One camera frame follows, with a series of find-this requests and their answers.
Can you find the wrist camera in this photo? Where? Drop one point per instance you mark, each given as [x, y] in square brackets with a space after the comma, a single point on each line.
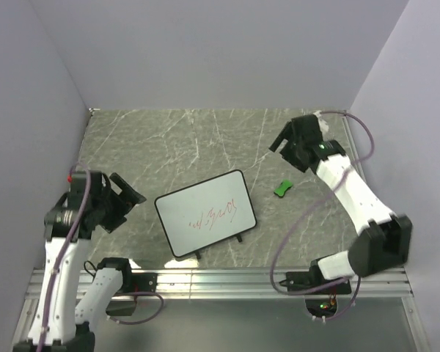
[324, 126]
[80, 182]

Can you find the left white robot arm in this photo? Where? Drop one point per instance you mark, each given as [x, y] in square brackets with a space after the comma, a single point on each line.
[62, 322]

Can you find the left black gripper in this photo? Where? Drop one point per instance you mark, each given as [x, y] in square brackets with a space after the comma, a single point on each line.
[129, 198]

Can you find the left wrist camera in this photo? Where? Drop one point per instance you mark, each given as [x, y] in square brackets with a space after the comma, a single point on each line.
[80, 182]

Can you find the green whiteboard eraser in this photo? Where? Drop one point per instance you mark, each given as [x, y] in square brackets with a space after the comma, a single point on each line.
[283, 187]

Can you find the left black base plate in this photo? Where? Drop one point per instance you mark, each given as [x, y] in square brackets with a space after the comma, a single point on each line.
[139, 282]

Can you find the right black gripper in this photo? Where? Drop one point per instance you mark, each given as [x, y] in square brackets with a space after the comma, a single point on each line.
[287, 133]

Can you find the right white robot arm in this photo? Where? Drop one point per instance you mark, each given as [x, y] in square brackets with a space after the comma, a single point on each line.
[383, 237]

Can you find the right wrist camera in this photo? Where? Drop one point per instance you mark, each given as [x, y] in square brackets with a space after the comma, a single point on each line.
[324, 126]

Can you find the small black-framed whiteboard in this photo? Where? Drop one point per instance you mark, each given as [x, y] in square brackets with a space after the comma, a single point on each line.
[206, 213]

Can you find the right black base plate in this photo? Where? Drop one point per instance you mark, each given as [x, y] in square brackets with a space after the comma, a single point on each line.
[303, 280]

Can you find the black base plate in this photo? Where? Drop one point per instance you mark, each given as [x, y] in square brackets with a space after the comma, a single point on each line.
[303, 280]
[139, 282]

